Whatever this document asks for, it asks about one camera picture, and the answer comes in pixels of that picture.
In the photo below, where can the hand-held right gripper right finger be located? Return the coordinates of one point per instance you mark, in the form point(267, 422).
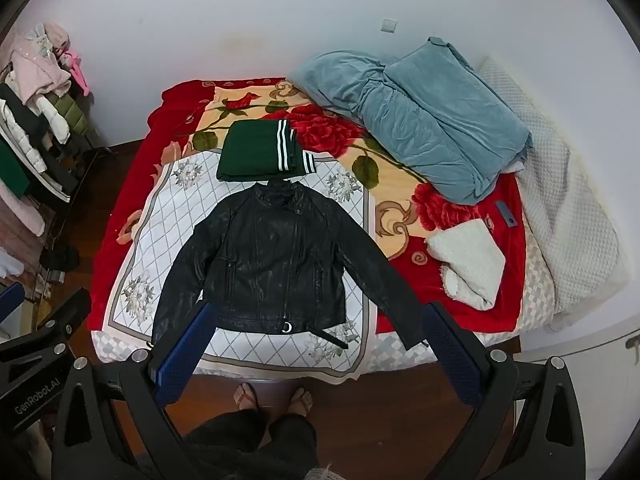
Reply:
point(457, 360)

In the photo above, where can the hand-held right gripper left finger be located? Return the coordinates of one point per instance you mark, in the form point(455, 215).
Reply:
point(182, 355)

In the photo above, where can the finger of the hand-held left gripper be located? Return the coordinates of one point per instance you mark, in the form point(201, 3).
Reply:
point(65, 312)
point(9, 302)

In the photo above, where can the black leather jacket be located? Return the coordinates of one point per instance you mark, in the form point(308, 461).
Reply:
point(272, 260)

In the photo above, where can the black clothes rack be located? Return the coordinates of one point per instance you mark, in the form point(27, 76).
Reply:
point(65, 175)

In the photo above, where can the pink clothes hanger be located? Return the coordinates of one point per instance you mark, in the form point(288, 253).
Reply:
point(77, 72)

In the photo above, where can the black shoe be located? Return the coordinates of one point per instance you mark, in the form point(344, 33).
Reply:
point(60, 259)

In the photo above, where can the person's left foot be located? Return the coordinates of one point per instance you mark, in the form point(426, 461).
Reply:
point(246, 396)

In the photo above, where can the person's foot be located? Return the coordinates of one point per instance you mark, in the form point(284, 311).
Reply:
point(246, 396)
point(300, 400)

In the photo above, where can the white fleece garment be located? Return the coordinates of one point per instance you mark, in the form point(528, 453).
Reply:
point(470, 260)

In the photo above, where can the person's dark trousers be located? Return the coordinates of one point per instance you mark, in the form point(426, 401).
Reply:
point(255, 445)

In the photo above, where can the white diamond-pattern floral blanket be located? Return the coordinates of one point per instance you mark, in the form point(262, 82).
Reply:
point(160, 240)

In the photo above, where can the person's right foot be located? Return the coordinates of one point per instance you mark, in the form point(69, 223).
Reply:
point(300, 400)

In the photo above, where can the dark green cloth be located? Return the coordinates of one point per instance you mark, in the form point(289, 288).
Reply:
point(11, 170)

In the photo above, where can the white bedside cabinet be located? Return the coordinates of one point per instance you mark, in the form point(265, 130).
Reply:
point(590, 340)

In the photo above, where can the blue-grey phone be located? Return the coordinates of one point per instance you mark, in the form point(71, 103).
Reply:
point(506, 215)

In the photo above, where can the red rose-print blanket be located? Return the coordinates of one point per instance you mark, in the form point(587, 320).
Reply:
point(430, 200)

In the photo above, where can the white puffer jacket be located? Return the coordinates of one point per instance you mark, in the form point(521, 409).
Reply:
point(30, 130)

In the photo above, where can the white quilted bedspread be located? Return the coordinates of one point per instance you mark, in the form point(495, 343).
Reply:
point(565, 210)

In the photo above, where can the olive puffer garment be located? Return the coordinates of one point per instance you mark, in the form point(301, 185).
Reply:
point(72, 115)

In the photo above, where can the folded green white-striped garment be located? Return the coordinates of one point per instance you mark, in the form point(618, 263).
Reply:
point(255, 152)

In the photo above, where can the pink garment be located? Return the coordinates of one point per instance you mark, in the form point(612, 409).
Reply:
point(42, 62)

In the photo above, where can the grey-blue garment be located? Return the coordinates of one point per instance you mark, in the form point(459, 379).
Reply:
point(430, 115)

